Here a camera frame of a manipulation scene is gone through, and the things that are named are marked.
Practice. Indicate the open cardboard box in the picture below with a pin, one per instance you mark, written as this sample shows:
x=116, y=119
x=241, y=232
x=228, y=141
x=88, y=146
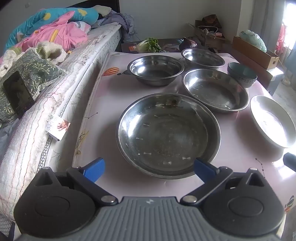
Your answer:
x=208, y=39

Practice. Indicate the green floral pillow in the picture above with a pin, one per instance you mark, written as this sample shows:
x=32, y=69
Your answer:
x=39, y=67

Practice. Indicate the shallow white metal plate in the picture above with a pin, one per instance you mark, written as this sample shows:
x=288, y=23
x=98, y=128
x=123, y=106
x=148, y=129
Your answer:
x=270, y=120

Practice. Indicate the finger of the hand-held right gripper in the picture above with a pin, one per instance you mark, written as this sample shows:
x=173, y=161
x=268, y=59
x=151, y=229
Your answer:
x=291, y=162

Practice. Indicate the brown snack bag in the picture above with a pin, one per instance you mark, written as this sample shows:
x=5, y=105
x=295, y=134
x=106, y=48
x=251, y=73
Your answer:
x=211, y=20

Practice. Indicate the pink hanging cloth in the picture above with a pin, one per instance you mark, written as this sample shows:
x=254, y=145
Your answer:
x=282, y=33

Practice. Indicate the blue hanging cloth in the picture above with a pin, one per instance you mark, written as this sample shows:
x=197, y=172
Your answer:
x=291, y=59

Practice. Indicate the napa cabbage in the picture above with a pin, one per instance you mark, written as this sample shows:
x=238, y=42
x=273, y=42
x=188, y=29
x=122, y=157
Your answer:
x=148, y=45

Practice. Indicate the cream pillow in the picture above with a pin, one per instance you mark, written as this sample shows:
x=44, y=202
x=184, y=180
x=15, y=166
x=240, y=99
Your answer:
x=103, y=10

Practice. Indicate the medium stainless steel plate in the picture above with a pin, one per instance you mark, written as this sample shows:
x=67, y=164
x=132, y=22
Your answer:
x=215, y=92

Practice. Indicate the purple cabbage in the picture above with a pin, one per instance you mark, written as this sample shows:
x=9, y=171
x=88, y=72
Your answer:
x=187, y=43

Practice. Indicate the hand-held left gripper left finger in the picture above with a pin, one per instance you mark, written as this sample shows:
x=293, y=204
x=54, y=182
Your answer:
x=94, y=168

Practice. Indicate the pink checked printed tablecloth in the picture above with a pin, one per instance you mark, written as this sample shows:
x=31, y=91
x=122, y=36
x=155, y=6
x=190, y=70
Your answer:
x=111, y=104

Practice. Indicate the grey purple clothes pile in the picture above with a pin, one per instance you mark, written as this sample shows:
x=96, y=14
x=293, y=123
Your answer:
x=122, y=23

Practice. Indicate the teal ceramic bowl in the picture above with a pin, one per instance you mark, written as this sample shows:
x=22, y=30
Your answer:
x=242, y=78

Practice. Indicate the white fleece blanket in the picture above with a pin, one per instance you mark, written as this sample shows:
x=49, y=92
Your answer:
x=50, y=48

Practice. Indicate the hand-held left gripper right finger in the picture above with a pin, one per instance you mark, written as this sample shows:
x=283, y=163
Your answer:
x=203, y=169

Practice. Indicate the long cardboard box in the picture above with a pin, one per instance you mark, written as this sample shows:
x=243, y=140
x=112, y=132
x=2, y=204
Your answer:
x=254, y=54

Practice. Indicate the large stainless steel plate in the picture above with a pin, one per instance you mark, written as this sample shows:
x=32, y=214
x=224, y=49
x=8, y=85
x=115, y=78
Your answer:
x=168, y=139

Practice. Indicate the grey curtain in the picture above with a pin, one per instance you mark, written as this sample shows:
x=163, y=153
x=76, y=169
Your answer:
x=266, y=16

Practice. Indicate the dark wooden bench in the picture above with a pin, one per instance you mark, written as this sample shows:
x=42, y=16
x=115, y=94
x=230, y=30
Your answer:
x=268, y=76

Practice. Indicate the small stainless steel bowl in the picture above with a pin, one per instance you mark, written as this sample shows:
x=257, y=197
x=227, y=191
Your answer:
x=203, y=58

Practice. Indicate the dark printed board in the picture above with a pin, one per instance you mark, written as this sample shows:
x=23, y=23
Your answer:
x=128, y=47

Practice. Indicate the deep stainless steel bowl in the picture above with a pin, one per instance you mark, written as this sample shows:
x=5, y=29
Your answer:
x=155, y=69

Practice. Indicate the pale green plastic bag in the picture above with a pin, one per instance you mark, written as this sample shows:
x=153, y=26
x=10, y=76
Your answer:
x=253, y=40

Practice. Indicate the card with hand photo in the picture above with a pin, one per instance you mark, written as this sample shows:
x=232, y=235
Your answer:
x=61, y=127

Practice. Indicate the black headboard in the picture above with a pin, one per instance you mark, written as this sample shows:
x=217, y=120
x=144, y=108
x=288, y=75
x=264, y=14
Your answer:
x=111, y=4

